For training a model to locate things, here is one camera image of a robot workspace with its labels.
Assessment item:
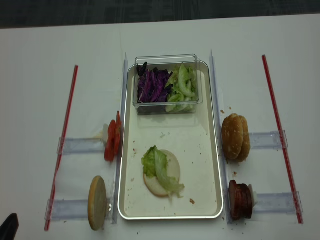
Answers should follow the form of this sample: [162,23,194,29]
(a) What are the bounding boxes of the round sausage meat patty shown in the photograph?
[228,180,242,221]

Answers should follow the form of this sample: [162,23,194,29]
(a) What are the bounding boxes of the shredded green lettuce pile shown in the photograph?
[165,63,198,103]

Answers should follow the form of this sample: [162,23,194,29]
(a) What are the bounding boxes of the green lettuce leaf on bun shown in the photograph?
[141,145,186,199]

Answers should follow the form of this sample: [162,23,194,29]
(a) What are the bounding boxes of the rear tomato slice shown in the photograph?
[113,111,122,155]

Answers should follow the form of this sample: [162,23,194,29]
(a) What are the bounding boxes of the tomato slice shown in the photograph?
[104,120,116,162]
[113,111,122,155]

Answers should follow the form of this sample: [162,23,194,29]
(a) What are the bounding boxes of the white pusher block tomato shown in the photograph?
[101,124,109,145]

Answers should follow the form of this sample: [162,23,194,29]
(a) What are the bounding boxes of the front tomato slice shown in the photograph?
[104,120,116,162]

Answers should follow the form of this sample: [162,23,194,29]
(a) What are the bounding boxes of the rear meat patty slice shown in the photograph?
[245,186,253,219]

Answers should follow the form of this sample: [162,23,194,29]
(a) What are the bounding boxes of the shredded purple cabbage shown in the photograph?
[136,62,172,104]

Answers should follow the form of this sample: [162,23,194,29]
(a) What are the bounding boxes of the clear plastic salad container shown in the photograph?
[132,54,203,115]

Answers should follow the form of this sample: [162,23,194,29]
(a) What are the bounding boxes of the white rectangular metal tray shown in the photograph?
[118,61,224,220]

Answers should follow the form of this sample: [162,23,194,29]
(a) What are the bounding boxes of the bottom bun slice on tray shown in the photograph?
[142,149,181,198]

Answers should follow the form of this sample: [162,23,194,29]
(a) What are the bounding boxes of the front sesame bun top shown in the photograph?
[221,113,244,160]

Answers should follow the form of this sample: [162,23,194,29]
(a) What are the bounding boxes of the sesame bun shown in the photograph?
[236,115,251,162]
[221,113,244,160]

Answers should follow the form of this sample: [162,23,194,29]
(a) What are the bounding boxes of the rear sesame bun top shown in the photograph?
[236,115,251,162]

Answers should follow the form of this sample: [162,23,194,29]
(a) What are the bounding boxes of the upright bun slice left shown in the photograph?
[87,175,107,231]

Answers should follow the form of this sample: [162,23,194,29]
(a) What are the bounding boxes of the white pusher block patty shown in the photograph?
[248,184,258,208]

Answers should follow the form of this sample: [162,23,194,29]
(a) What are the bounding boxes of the right red straw strip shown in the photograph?
[261,54,304,225]

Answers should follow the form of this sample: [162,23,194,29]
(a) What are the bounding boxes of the red straw strip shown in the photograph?
[261,54,304,225]
[44,65,79,232]

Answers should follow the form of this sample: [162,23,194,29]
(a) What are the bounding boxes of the left red straw strip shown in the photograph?
[44,65,79,232]

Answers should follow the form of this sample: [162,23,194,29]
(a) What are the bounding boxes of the black left robot gripper tip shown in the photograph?
[0,213,20,240]

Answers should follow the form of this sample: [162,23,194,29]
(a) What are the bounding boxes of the clear tomato holder rail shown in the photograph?
[61,137,105,155]

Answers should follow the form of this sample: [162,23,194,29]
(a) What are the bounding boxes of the clear right bun holder rail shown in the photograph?
[249,130,288,150]

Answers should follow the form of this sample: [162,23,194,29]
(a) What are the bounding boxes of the clear bun holder rail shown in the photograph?
[44,197,114,222]
[249,130,288,150]

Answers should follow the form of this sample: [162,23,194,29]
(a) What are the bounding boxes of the clear left bun holder rail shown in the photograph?
[44,197,114,222]

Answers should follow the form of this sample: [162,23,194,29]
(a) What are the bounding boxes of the clear patty holder rail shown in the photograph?
[253,191,304,214]

